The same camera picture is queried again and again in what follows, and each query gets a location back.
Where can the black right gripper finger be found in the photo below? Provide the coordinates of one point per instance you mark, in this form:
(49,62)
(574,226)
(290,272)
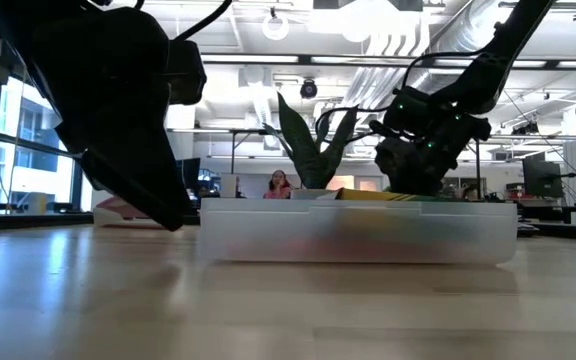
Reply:
(408,170)

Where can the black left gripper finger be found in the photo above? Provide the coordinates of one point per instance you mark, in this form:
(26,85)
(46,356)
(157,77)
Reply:
(143,190)

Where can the green yellow crayon box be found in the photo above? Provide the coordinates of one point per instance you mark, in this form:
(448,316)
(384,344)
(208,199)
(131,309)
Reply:
(368,195)

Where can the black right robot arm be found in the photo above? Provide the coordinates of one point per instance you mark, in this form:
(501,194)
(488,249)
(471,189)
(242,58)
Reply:
(493,65)

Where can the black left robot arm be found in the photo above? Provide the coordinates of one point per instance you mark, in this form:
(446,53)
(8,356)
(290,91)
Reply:
(18,12)

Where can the pink stapler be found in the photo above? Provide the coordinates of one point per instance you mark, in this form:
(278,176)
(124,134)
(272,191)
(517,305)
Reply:
(110,212)

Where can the black computer monitor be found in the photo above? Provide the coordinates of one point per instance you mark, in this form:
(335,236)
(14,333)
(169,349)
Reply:
(543,177)
(190,175)

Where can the clear pencil case teal lid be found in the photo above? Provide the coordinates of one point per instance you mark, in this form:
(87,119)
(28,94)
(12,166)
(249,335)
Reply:
(358,235)

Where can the white desk container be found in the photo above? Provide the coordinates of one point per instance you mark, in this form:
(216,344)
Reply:
(229,186)

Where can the green snake plant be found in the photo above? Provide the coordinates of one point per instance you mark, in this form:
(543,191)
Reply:
(313,165)

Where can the white plant pot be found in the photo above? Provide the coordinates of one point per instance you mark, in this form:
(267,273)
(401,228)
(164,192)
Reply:
(308,194)

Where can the black overhead crossbar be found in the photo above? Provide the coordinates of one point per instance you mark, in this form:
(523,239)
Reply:
(305,60)

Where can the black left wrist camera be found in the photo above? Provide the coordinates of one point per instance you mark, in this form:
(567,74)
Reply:
(188,72)

